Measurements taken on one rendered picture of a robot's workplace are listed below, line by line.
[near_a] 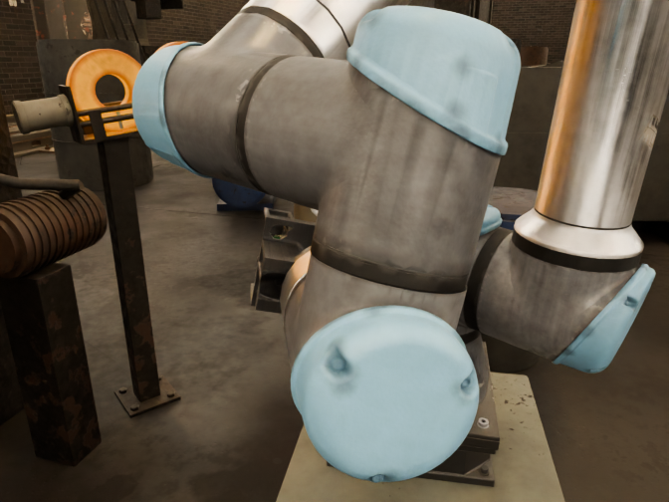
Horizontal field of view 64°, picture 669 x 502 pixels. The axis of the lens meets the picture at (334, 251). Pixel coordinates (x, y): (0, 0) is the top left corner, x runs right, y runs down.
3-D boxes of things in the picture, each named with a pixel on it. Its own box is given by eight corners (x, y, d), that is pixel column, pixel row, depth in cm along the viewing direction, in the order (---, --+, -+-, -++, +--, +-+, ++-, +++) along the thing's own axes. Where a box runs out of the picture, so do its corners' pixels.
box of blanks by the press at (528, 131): (484, 244, 236) (502, 58, 210) (452, 198, 314) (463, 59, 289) (724, 247, 232) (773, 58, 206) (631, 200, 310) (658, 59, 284)
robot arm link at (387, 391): (521, 321, 21) (465, 511, 22) (428, 255, 31) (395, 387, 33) (324, 289, 19) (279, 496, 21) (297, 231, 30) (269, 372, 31)
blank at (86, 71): (55, 53, 100) (59, 53, 98) (137, 45, 108) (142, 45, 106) (78, 136, 106) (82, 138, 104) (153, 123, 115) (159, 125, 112)
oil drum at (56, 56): (37, 188, 340) (9, 37, 310) (102, 170, 393) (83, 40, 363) (115, 194, 323) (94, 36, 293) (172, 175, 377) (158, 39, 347)
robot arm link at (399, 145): (264, -7, 24) (223, 227, 27) (496, -5, 18) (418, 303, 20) (360, 42, 31) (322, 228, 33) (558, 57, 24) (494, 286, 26)
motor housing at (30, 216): (16, 465, 107) (-47, 205, 89) (94, 402, 127) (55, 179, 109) (70, 480, 103) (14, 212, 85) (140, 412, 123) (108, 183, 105)
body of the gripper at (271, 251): (264, 202, 46) (270, 228, 34) (361, 219, 47) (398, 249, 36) (249, 287, 47) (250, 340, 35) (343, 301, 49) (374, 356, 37)
